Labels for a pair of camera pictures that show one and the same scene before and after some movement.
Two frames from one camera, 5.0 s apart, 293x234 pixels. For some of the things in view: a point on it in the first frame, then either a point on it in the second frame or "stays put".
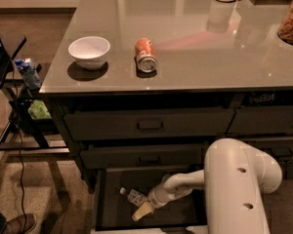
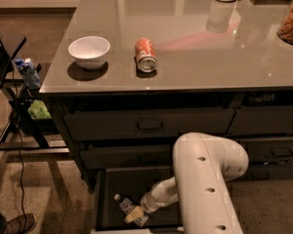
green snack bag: x=38 y=110 stays put
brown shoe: x=20 y=225 stays put
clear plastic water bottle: x=134 y=197 -> x=127 y=205
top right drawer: x=267 y=120 stays put
